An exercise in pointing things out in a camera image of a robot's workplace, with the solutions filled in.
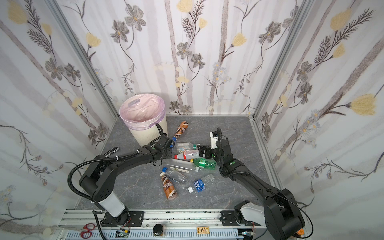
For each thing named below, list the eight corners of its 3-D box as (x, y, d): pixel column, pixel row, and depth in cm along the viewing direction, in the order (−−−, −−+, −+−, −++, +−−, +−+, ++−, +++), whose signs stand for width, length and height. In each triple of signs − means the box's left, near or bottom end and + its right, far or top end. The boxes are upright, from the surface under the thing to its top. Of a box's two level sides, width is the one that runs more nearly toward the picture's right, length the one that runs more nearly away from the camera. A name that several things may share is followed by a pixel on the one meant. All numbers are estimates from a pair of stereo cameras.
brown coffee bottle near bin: (175, 136, 109) (174, 132, 105) (183, 124, 117) (182, 119, 113) (180, 138, 108) (180, 134, 104) (188, 126, 116) (188, 121, 112)
